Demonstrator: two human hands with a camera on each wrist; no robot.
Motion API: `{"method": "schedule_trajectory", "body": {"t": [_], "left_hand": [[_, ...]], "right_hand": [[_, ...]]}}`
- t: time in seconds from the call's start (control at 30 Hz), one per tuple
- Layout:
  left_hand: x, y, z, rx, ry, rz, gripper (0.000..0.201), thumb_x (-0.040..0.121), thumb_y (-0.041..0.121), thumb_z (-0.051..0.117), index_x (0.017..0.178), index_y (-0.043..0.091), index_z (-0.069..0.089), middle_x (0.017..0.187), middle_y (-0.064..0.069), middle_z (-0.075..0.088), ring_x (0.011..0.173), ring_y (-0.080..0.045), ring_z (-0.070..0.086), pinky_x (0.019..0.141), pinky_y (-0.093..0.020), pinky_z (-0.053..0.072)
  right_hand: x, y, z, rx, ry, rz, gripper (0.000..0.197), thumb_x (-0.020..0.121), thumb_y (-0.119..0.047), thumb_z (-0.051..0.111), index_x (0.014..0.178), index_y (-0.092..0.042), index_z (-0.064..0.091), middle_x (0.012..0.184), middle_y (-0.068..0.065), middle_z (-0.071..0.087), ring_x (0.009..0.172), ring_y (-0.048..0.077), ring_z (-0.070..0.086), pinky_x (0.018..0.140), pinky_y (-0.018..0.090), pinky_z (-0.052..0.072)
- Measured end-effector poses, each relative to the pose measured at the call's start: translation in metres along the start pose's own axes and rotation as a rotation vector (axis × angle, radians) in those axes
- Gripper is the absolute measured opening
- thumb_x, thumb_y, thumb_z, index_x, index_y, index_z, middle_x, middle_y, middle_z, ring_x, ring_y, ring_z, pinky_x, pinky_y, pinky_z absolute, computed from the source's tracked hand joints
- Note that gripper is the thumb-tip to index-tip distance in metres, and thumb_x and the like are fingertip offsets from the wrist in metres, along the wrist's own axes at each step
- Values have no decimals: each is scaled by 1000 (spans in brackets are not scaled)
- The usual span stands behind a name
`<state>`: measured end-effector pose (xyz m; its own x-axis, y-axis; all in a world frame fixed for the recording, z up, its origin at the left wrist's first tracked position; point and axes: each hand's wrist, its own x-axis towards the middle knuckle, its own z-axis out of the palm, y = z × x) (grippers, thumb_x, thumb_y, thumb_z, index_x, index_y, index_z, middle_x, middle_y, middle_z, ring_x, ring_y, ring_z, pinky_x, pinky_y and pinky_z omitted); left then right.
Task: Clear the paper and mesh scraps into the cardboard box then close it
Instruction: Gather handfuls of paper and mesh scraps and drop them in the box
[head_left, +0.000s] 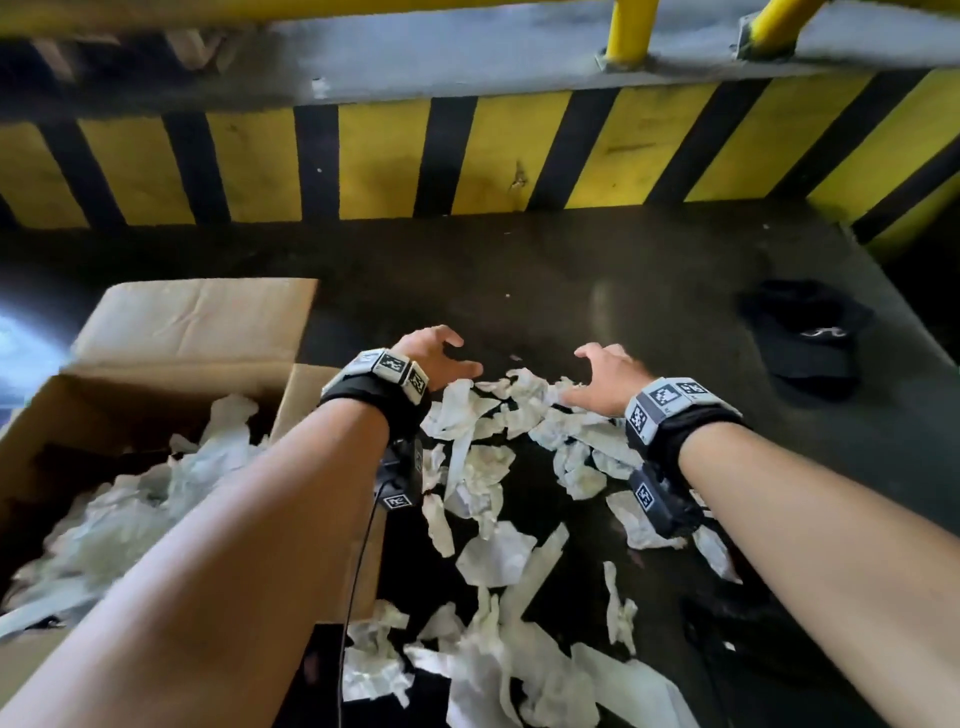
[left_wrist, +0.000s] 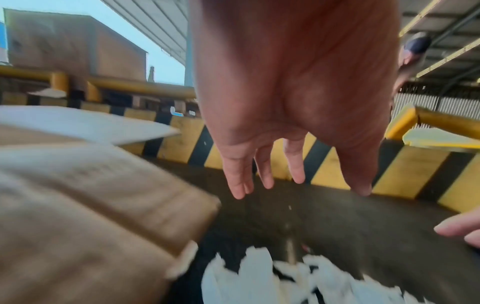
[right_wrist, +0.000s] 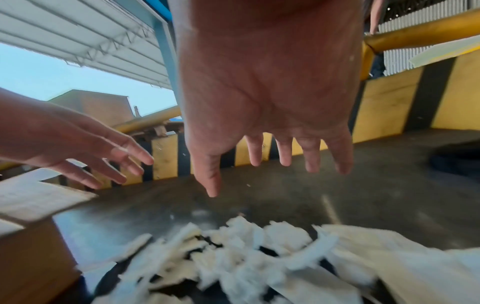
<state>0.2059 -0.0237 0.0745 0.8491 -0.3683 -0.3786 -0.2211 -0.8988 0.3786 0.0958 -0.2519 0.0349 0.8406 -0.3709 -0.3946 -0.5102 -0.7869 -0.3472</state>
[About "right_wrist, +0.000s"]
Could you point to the person's right hand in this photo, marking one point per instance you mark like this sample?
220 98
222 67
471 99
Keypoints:
270 74

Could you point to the person's left hand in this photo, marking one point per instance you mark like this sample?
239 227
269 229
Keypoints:
56 136

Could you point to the brown cardboard box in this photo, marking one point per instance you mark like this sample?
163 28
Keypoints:
30 252

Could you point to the pile of white paper scraps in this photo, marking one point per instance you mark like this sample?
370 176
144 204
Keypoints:
243 267

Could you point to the brown brick building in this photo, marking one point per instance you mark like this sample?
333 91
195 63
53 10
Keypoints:
97 104

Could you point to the white corrugated canopy roof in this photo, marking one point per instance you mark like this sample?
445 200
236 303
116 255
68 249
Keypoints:
75 29

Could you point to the yellow black striped barrier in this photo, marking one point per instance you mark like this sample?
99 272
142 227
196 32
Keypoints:
386 104

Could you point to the white corrugated fence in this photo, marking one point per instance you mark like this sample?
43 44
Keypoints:
420 12

